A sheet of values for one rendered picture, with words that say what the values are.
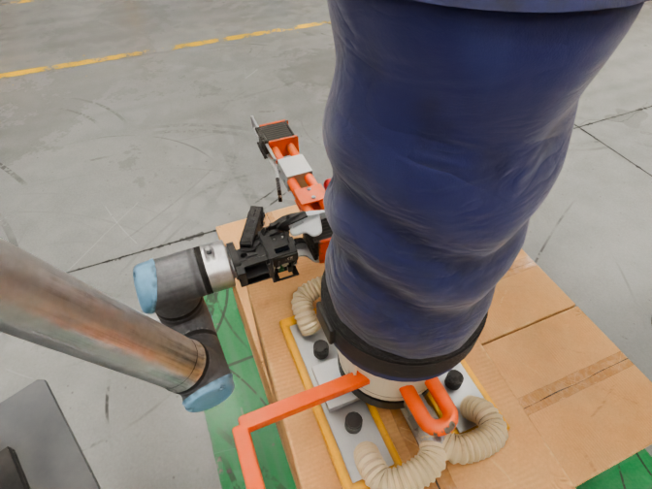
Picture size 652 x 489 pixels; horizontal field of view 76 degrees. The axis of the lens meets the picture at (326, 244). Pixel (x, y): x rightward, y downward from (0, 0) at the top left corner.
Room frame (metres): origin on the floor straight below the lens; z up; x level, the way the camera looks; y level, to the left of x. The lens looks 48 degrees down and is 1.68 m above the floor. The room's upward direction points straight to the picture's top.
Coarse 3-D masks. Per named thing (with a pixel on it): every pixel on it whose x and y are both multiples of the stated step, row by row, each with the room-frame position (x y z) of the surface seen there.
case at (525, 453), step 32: (256, 288) 0.53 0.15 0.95; (288, 288) 0.53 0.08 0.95; (256, 320) 0.45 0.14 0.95; (288, 352) 0.38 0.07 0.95; (480, 352) 0.38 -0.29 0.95; (288, 384) 0.32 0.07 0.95; (384, 416) 0.26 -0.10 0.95; (512, 416) 0.26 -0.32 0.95; (288, 448) 0.26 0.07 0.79; (320, 448) 0.21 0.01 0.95; (416, 448) 0.21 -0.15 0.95; (512, 448) 0.21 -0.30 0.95; (544, 448) 0.21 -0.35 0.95; (320, 480) 0.16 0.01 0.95; (448, 480) 0.16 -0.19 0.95; (480, 480) 0.16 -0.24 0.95; (512, 480) 0.16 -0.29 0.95; (544, 480) 0.16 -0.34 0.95
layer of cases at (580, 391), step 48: (240, 288) 0.83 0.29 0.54; (528, 288) 0.83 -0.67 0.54; (480, 336) 0.65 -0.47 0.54; (528, 336) 0.65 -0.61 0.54; (576, 336) 0.65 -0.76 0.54; (528, 384) 0.50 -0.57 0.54; (576, 384) 0.50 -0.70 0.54; (624, 384) 0.50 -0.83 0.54; (576, 432) 0.37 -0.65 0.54; (624, 432) 0.37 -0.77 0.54; (576, 480) 0.26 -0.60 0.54
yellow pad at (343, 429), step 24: (288, 336) 0.41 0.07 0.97; (312, 336) 0.40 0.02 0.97; (312, 360) 0.35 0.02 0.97; (312, 384) 0.31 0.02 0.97; (312, 408) 0.27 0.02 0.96; (360, 408) 0.27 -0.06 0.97; (336, 432) 0.23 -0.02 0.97; (360, 432) 0.23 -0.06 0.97; (384, 432) 0.23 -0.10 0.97; (336, 456) 0.19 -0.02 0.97; (384, 456) 0.19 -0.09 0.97; (360, 480) 0.16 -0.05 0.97
